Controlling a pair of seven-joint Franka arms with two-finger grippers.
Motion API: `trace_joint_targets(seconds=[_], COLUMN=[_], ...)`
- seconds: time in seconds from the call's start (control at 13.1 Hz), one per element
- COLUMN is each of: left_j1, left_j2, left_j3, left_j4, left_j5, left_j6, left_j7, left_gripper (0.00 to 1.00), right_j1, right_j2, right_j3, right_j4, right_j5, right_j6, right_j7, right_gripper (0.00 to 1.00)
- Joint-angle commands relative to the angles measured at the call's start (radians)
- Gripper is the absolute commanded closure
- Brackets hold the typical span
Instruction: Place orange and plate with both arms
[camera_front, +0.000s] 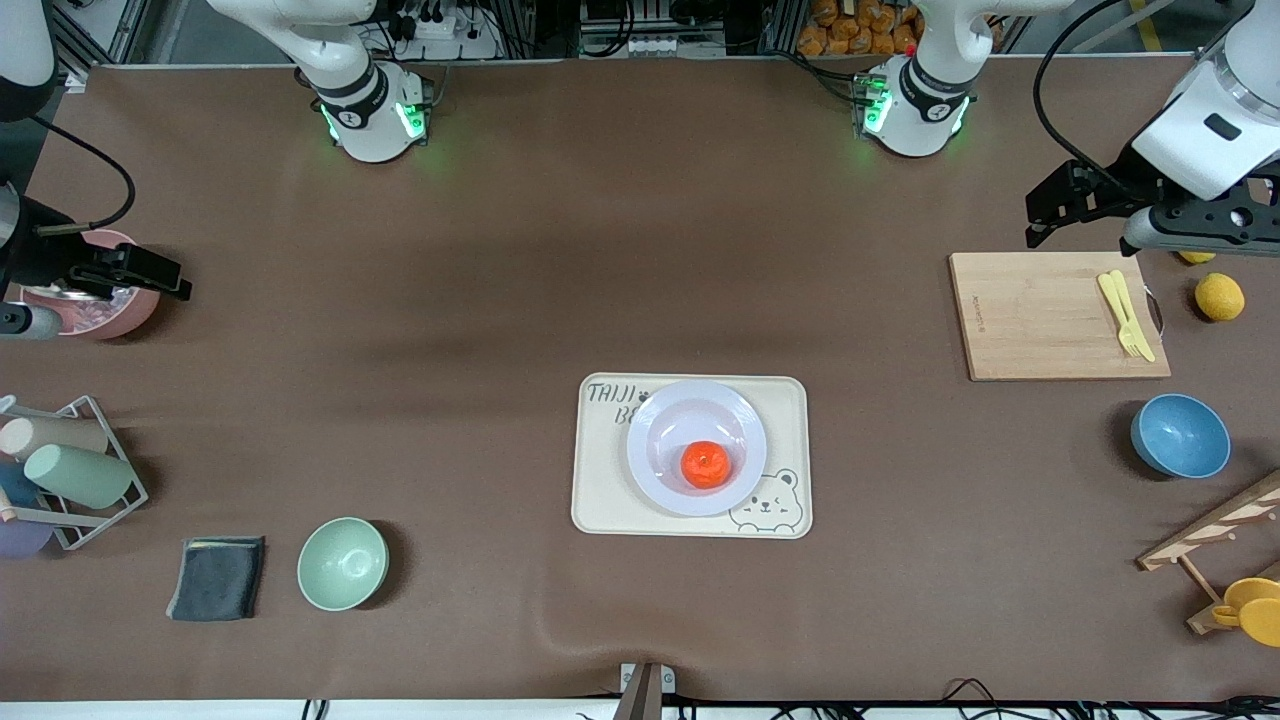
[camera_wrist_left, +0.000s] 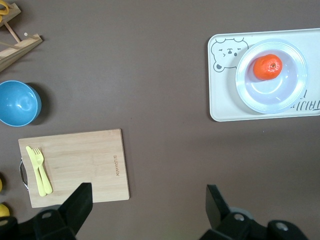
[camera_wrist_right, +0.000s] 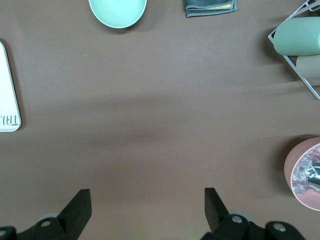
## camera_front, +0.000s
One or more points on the white power strip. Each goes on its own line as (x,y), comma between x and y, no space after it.
(435,27)

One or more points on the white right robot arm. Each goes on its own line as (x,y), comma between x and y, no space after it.
(370,120)

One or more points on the wooden cutting board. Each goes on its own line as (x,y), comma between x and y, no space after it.
(1040,310)

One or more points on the grey metal cup rack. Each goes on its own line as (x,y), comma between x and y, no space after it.
(100,520)

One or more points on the yellow lemon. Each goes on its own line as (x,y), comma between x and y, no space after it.
(1197,258)
(1220,297)

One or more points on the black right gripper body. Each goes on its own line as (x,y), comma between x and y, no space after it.
(30,240)

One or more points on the blue bowl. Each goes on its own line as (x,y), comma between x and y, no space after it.
(1181,436)

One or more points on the yellow plastic knife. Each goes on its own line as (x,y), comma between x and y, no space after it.
(1127,300)

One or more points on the mint green bowl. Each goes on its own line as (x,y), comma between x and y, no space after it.
(343,564)

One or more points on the wooden mug rack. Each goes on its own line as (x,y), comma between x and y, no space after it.
(1200,535)

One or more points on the pink bowl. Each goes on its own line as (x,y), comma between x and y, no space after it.
(120,320)

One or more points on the pale lavender round plate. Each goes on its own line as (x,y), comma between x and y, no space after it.
(690,410)

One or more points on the pile of orange snacks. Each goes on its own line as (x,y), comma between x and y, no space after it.
(850,30)

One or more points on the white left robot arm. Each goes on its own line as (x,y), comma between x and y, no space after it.
(920,110)

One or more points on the yellow plastic fork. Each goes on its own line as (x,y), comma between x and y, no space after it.
(1115,300)

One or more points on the orange mandarin fruit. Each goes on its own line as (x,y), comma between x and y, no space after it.
(707,465)

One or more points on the brown table mat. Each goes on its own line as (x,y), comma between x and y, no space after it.
(400,330)

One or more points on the dark grey folded cloth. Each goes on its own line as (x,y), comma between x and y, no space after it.
(216,580)

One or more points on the beige cup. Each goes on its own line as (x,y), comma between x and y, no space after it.
(60,435)

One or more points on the blue cup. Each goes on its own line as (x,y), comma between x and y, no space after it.
(15,485)

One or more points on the purple cup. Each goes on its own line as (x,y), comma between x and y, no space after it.
(20,540)

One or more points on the green cup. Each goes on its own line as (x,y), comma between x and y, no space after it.
(80,475)

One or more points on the metal table edge bracket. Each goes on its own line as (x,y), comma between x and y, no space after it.
(645,690)

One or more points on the cream bear print tray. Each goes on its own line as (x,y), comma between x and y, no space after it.
(600,480)

